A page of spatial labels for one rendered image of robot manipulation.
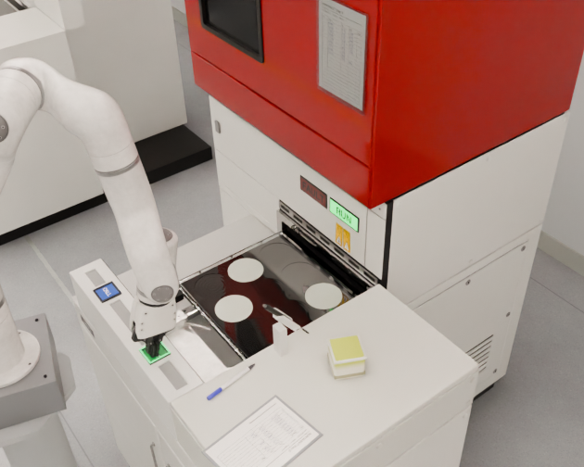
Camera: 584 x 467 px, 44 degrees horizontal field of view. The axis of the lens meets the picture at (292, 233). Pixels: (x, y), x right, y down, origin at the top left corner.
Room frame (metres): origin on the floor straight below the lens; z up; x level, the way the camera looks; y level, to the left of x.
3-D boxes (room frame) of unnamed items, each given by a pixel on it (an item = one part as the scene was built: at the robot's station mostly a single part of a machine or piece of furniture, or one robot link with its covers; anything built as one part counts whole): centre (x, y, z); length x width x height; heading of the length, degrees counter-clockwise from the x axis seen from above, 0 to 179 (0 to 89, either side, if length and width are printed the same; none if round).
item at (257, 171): (1.71, 0.00, 1.02); 0.82 x 0.03 x 0.40; 35
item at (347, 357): (1.09, -0.11, 1.00); 0.07 x 0.07 x 0.07; 9
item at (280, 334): (1.16, 0.02, 1.03); 0.06 x 0.04 x 0.13; 125
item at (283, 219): (1.55, -0.09, 0.89); 0.44 x 0.02 x 0.10; 35
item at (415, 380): (1.05, -0.07, 0.89); 0.62 x 0.35 x 0.14; 125
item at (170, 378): (1.26, 0.41, 0.89); 0.55 x 0.09 x 0.14; 35
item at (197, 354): (1.25, 0.28, 0.87); 0.36 x 0.08 x 0.03; 35
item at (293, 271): (1.42, 0.07, 0.90); 0.34 x 0.34 x 0.01; 35
